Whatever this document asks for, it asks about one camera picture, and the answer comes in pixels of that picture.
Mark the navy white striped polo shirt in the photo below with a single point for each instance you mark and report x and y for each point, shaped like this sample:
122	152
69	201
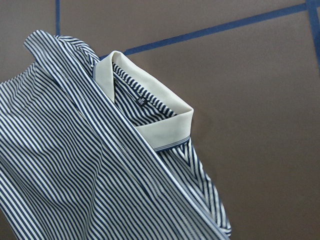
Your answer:
99	149

